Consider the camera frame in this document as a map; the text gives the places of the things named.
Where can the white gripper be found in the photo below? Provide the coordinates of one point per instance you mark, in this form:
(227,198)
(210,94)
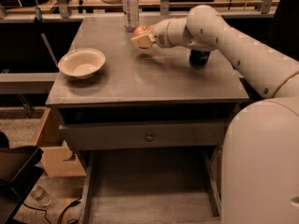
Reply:
(160,34)

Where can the red apple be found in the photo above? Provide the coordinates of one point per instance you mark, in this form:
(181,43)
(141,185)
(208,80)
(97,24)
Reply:
(143,30)

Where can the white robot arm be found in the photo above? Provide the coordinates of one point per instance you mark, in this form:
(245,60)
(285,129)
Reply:
(260,156)

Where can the grey wooden drawer cabinet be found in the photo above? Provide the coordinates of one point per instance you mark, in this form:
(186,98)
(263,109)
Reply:
(136,77)

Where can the round metal drawer knob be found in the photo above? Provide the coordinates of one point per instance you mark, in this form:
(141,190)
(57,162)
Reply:
(149,137)

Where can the grey top drawer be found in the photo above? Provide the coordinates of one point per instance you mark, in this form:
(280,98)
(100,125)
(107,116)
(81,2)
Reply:
(126,127)

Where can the grey open middle drawer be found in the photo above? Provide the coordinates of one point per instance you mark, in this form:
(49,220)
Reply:
(172,185)

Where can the clear plastic water bottle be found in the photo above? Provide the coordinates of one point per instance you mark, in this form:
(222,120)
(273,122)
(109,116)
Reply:
(131,14)

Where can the blue soda can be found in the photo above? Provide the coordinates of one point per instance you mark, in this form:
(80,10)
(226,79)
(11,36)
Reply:
(198,58)

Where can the white ceramic bowl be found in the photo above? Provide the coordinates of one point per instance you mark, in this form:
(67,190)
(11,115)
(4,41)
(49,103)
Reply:
(82,63)

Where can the black office chair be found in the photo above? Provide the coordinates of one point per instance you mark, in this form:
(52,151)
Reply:
(284,29)

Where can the cardboard box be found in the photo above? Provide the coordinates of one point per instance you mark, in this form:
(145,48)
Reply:
(57,160)

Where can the black bin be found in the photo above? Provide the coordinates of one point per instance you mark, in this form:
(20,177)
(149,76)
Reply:
(18,175)

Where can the clear glass on floor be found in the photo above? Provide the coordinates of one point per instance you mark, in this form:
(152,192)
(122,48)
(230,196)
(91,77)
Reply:
(41,196)

